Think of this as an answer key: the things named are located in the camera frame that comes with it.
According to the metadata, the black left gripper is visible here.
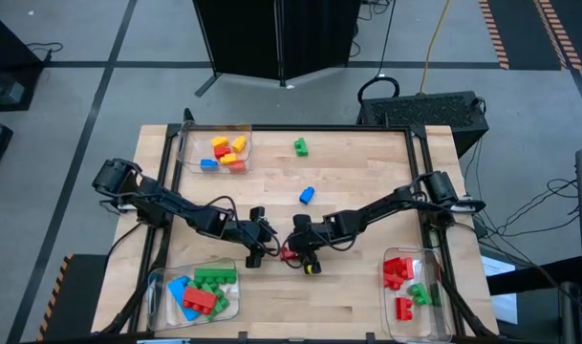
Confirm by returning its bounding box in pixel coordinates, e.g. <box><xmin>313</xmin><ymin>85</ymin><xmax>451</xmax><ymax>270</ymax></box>
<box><xmin>223</xmin><ymin>205</ymin><xmax>282</xmax><ymax>269</ymax></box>

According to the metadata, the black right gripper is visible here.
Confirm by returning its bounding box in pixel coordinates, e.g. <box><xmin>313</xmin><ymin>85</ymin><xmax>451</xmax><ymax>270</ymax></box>
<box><xmin>284</xmin><ymin>213</ymin><xmax>337</xmax><ymax>276</ymax></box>

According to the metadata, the long green four-stud block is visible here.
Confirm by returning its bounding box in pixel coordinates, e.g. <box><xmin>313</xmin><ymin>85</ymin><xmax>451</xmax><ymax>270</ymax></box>
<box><xmin>193</xmin><ymin>267</ymin><xmax>238</xmax><ymax>287</ymax></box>

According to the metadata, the wide large green block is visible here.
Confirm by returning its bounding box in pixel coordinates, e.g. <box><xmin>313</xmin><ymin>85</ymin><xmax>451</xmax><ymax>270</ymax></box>
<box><xmin>187</xmin><ymin>279</ymin><xmax>231</xmax><ymax>320</ymax></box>

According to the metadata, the large red block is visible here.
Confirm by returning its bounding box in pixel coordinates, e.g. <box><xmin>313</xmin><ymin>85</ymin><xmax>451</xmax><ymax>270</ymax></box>
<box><xmin>182</xmin><ymin>286</ymin><xmax>219</xmax><ymax>316</ymax></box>

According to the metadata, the large blue block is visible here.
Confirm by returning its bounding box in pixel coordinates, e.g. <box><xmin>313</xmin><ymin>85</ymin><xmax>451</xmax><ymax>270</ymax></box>
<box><xmin>167</xmin><ymin>275</ymin><xmax>201</xmax><ymax>322</ymax></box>

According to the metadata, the clear plastic bin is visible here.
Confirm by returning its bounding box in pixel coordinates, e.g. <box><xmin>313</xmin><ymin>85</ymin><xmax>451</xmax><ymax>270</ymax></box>
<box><xmin>145</xmin><ymin>257</ymin><xmax>242</xmax><ymax>333</ymax></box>
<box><xmin>378</xmin><ymin>246</ymin><xmax>454</xmax><ymax>343</ymax></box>
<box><xmin>176</xmin><ymin>121</ymin><xmax>253</xmax><ymax>174</ymax></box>

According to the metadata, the black computer case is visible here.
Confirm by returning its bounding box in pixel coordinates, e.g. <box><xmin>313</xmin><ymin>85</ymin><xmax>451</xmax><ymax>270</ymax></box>
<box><xmin>356</xmin><ymin>90</ymin><xmax>490</xmax><ymax>159</ymax></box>

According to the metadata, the black striped-edge floor mat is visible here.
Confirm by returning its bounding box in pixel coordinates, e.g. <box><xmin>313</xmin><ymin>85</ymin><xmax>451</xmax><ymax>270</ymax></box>
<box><xmin>37</xmin><ymin>252</ymin><xmax>110</xmax><ymax>343</ymax></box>

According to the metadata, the black partition panel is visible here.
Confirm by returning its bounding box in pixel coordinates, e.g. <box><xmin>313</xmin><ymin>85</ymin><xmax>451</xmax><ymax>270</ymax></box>
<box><xmin>192</xmin><ymin>0</ymin><xmax>363</xmax><ymax>99</ymax></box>

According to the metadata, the white paper sheet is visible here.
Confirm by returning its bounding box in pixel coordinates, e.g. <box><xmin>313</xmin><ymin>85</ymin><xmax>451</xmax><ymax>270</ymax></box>
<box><xmin>480</xmin><ymin>255</ymin><xmax>519</xmax><ymax>326</ymax></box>

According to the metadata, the black desk beam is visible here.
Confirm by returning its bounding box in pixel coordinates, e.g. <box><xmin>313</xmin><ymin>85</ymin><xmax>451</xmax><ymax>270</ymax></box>
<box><xmin>485</xmin><ymin>256</ymin><xmax>582</xmax><ymax>296</ymax></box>

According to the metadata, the dark laptop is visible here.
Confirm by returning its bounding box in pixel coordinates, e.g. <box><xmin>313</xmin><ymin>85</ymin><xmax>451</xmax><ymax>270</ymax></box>
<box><xmin>557</xmin><ymin>281</ymin><xmax>582</xmax><ymax>344</ymax></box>

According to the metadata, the grey box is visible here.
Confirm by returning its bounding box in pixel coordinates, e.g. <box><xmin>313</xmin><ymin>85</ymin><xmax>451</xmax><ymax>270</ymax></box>
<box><xmin>0</xmin><ymin>80</ymin><xmax>27</xmax><ymax>109</ymax></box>

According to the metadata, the black cabinet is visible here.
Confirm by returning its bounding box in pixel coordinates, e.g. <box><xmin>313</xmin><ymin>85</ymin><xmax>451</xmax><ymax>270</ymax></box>
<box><xmin>0</xmin><ymin>9</ymin><xmax>46</xmax><ymax>114</ymax></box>

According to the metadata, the black metal table frame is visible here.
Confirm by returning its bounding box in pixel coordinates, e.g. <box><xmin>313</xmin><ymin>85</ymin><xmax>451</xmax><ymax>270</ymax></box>
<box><xmin>98</xmin><ymin>107</ymin><xmax>501</xmax><ymax>339</ymax></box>

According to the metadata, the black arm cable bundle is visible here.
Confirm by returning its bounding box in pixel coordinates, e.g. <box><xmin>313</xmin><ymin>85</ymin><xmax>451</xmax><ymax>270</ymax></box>
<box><xmin>462</xmin><ymin>136</ymin><xmax>582</xmax><ymax>288</ymax></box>

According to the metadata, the black looped cable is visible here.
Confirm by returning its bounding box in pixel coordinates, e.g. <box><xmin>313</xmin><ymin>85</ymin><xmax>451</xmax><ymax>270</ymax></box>
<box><xmin>356</xmin><ymin>0</ymin><xmax>400</xmax><ymax>109</ymax></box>

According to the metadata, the yellow cable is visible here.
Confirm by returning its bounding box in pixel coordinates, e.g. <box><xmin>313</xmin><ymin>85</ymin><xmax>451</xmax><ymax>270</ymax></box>
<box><xmin>418</xmin><ymin>0</ymin><xmax>452</xmax><ymax>96</ymax></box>

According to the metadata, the black floor cable bundle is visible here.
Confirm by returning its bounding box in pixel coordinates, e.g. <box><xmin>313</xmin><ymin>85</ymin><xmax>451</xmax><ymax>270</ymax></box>
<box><xmin>350</xmin><ymin>0</ymin><xmax>392</xmax><ymax>58</ymax></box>

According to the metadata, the thin black floor cable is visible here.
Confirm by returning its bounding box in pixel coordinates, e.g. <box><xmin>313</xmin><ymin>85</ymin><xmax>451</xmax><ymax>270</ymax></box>
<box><xmin>26</xmin><ymin>41</ymin><xmax>64</xmax><ymax>63</ymax></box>

